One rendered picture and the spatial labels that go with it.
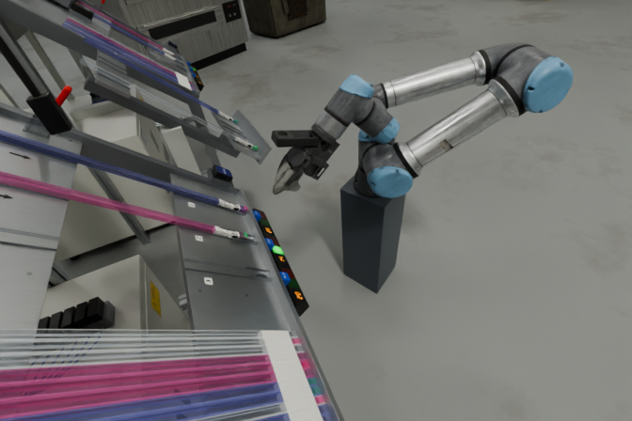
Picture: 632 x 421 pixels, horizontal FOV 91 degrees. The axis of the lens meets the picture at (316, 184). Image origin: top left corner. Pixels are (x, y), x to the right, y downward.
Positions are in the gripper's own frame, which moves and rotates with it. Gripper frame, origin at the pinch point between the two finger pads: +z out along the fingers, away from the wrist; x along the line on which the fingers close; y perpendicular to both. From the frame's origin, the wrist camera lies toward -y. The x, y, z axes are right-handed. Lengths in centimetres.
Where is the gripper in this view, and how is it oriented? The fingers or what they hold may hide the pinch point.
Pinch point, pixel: (274, 189)
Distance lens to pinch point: 82.7
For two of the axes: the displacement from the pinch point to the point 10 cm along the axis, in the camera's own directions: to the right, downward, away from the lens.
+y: 6.8, 3.2, 6.6
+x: -4.2, -5.7, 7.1
